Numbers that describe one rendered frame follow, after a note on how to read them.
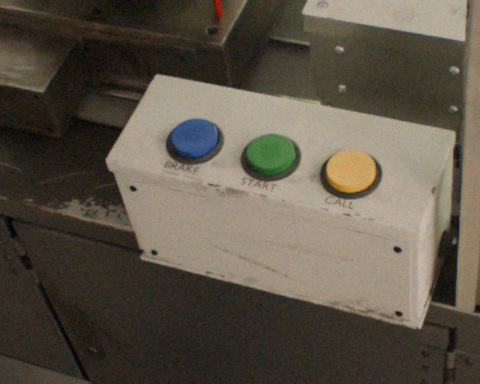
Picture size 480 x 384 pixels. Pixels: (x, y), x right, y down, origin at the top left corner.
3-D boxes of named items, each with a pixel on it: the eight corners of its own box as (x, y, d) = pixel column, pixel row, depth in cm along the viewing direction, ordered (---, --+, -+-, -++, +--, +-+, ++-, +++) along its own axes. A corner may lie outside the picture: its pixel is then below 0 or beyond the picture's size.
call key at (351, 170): (382, 170, 88) (381, 154, 87) (367, 206, 86) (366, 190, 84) (336, 160, 89) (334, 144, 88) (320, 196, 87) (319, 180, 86)
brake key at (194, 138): (227, 137, 92) (223, 122, 91) (209, 171, 90) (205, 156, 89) (185, 129, 94) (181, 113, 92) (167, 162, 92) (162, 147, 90)
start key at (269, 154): (302, 153, 90) (300, 137, 89) (286, 188, 88) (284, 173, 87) (259, 144, 92) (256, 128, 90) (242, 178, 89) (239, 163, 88)
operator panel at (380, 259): (451, 237, 100) (456, 130, 88) (420, 332, 94) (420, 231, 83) (183, 177, 109) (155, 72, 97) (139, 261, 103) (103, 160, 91)
